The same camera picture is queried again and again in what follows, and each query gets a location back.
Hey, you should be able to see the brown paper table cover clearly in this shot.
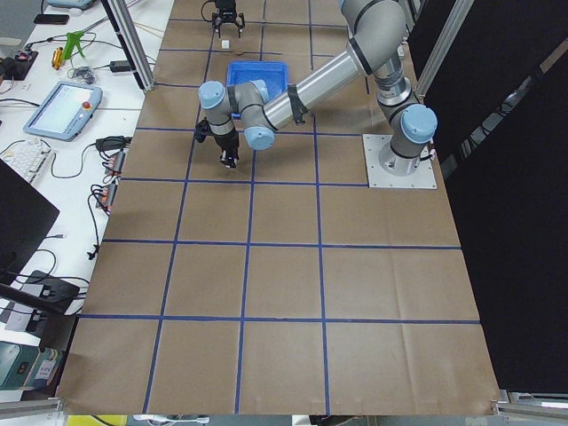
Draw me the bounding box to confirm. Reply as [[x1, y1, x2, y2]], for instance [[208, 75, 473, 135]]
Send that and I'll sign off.
[[58, 1, 499, 415]]

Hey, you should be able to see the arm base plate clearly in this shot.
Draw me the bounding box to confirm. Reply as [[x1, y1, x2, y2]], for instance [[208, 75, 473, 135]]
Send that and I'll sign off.
[[362, 134, 438, 190]]

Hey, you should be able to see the black monitor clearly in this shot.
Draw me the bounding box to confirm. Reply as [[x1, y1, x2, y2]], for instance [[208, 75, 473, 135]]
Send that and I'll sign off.
[[0, 161, 59, 285]]

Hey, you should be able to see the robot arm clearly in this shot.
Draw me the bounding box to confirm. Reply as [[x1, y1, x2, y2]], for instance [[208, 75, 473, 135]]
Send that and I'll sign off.
[[193, 1, 438, 177]]

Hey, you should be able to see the teach pendant tablet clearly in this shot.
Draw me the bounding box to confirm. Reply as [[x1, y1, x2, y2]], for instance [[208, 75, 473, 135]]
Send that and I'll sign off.
[[23, 81, 103, 141]]

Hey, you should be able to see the white keyboard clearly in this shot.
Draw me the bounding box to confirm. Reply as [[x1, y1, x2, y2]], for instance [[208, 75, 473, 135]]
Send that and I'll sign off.
[[1, 138, 54, 185]]

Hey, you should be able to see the blue plastic tray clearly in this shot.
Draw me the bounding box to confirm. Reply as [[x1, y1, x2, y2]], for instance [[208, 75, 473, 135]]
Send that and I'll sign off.
[[226, 61, 288, 103]]

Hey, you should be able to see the black power adapter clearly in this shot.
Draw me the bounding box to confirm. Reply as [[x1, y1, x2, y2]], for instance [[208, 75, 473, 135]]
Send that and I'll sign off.
[[108, 60, 132, 73]]

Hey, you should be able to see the aluminium frame post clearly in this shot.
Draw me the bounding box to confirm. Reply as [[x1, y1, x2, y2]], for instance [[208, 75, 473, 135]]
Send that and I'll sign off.
[[101, 0, 155, 92]]

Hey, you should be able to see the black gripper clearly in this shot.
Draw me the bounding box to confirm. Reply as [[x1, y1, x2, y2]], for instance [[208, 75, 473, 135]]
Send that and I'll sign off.
[[214, 129, 240, 168], [211, 0, 245, 38]]

